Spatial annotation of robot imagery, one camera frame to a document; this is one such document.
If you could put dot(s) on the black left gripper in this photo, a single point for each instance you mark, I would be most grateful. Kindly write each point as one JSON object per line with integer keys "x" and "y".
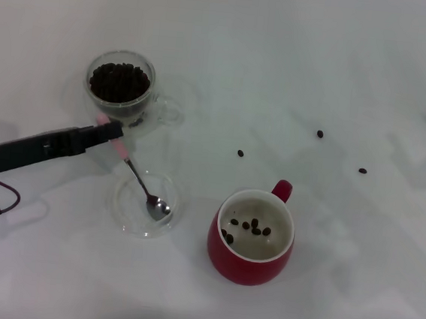
{"x": 29, "y": 151}

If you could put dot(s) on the pile of coffee beans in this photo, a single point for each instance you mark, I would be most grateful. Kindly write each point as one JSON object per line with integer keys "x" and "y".
{"x": 120, "y": 82}

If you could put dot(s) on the coffee bean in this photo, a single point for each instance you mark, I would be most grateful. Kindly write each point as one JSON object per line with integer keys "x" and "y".
{"x": 320, "y": 134}
{"x": 240, "y": 153}
{"x": 363, "y": 170}
{"x": 254, "y": 222}
{"x": 224, "y": 233}
{"x": 266, "y": 231}
{"x": 256, "y": 231}
{"x": 230, "y": 239}
{"x": 246, "y": 225}
{"x": 234, "y": 222}

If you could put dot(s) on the red mug white inside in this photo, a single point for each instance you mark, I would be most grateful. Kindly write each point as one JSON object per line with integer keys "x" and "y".
{"x": 225, "y": 262}

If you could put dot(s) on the clear glass saucer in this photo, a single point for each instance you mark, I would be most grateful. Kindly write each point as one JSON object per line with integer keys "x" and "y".
{"x": 128, "y": 219}

